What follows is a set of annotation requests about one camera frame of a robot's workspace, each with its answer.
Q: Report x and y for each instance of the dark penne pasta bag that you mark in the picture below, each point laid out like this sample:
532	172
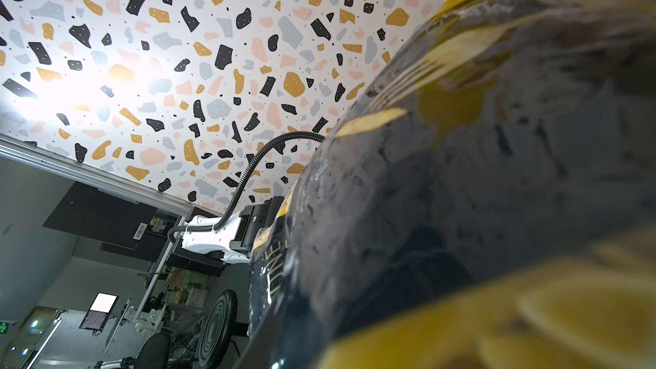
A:
488	203

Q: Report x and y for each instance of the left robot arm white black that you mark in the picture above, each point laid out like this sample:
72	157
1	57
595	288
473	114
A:
234	243

